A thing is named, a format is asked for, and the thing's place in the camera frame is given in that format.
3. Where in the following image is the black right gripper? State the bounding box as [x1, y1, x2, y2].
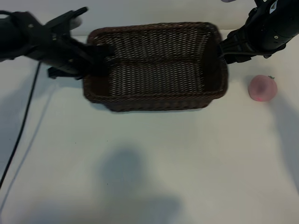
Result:
[219, 23, 259, 65]

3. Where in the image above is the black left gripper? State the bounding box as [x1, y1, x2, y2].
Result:
[30, 23, 115, 80]

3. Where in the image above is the pink peach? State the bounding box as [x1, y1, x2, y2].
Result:
[248, 74, 278, 103]

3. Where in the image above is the dark brown wicker basket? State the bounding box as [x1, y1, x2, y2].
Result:
[83, 21, 231, 112]

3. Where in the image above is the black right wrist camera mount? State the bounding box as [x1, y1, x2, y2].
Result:
[251, 45, 287, 59]

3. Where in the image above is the black braided cable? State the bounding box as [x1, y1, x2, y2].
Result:
[0, 62, 41, 187]

